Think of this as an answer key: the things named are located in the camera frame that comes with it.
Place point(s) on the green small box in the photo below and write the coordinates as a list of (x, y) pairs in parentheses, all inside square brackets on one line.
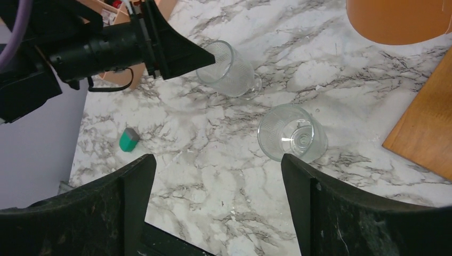
[(128, 140)]

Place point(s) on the wooden rack base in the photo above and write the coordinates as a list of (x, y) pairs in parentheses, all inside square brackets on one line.
[(423, 133)]

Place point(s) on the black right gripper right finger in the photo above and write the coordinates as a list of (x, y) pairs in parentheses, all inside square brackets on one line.
[(331, 217)]

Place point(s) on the clear tumbler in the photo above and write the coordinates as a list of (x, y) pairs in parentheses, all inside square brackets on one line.
[(231, 74), (289, 129)]

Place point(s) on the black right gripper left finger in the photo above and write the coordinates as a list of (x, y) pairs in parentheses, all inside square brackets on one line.
[(103, 217)]

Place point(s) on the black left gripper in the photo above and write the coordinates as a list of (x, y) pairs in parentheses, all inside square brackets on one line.
[(164, 51)]

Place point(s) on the orange plastic wine glass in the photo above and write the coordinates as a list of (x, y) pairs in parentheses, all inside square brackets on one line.
[(399, 22)]

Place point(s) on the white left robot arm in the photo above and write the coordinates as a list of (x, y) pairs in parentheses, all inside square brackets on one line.
[(27, 78)]

